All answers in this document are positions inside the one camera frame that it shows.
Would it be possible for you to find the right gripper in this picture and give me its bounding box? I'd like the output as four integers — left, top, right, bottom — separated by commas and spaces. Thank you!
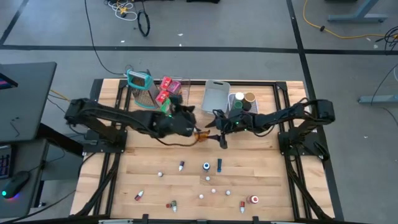
205, 108, 239, 151

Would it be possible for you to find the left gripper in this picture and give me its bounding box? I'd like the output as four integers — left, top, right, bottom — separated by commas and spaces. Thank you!
164, 94, 203, 138

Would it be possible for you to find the brown snack packet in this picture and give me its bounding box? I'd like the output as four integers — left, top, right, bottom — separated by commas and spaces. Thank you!
193, 129, 211, 143

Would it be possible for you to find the grey plastic bin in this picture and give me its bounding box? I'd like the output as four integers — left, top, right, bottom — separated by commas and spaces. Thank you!
200, 80, 231, 114

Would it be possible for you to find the white perforated basket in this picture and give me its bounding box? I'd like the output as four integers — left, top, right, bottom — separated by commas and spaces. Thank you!
228, 91, 259, 118

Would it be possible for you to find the clear plastic bin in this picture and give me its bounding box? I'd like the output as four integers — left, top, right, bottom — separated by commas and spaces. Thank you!
154, 76, 191, 118

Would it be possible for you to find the green spice box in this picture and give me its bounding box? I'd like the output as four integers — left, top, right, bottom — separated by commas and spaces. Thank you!
160, 98, 172, 113

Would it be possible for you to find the smoked paprika tin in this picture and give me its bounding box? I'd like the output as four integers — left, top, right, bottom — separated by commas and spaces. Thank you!
167, 80, 182, 95

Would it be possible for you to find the red spice tin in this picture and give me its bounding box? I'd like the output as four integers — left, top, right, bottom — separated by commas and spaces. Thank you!
160, 76, 173, 91

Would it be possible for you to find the black desk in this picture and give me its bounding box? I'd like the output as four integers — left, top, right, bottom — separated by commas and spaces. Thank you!
0, 61, 58, 143

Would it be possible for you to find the grey desk foot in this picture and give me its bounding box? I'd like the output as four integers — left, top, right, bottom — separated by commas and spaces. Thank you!
357, 95, 398, 105

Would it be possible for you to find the desk with grey legs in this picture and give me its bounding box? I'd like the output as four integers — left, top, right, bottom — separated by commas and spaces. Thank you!
326, 0, 389, 24

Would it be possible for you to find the black computer mouse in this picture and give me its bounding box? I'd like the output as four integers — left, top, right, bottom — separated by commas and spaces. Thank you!
1, 170, 32, 200

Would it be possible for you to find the monitor screen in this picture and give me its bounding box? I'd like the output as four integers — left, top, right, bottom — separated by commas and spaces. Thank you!
0, 72, 19, 91

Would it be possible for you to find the black keyboard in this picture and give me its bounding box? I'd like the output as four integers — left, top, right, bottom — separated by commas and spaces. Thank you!
0, 145, 14, 180

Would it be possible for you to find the grey side desk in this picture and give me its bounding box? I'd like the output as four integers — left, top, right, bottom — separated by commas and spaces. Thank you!
0, 138, 50, 218

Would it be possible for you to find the box grater teal handle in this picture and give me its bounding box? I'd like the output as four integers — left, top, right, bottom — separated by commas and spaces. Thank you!
126, 69, 160, 110

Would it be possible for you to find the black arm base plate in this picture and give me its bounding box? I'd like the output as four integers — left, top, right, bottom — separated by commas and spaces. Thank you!
278, 130, 330, 156
82, 129, 128, 154

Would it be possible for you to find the black table frame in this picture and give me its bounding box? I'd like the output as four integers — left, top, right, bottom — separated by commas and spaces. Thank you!
70, 77, 345, 224

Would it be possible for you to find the black coiled cable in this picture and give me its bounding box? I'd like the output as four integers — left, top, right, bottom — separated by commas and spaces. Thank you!
137, 9, 151, 38

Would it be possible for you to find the white cable bundle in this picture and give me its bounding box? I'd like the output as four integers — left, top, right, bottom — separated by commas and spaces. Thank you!
104, 0, 138, 22

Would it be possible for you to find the black floor cable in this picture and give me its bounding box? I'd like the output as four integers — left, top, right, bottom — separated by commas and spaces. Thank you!
83, 0, 127, 77

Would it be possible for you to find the yellow extension cord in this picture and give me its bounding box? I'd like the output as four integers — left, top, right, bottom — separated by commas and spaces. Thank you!
303, 0, 386, 40

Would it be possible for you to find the black cable bundle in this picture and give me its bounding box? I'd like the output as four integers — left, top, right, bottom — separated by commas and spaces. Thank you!
374, 26, 398, 52

